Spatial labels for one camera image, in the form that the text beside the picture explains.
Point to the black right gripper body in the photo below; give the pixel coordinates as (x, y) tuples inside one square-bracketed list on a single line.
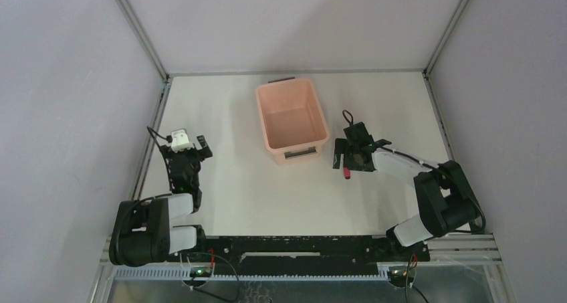
[(350, 160)]

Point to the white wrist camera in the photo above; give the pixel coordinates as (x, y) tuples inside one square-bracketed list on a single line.
[(180, 141)]

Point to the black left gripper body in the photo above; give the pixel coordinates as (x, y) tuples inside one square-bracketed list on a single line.
[(186, 154)]

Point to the pink plastic bin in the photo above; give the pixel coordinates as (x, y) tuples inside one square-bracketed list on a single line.
[(292, 120)]

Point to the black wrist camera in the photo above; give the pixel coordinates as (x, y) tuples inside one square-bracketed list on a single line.
[(357, 135)]

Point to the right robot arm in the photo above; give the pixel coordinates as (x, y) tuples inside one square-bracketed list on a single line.
[(445, 199)]

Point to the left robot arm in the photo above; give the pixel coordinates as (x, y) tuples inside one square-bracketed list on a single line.
[(143, 232)]

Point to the black mounting rail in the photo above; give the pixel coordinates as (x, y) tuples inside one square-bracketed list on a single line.
[(296, 256)]

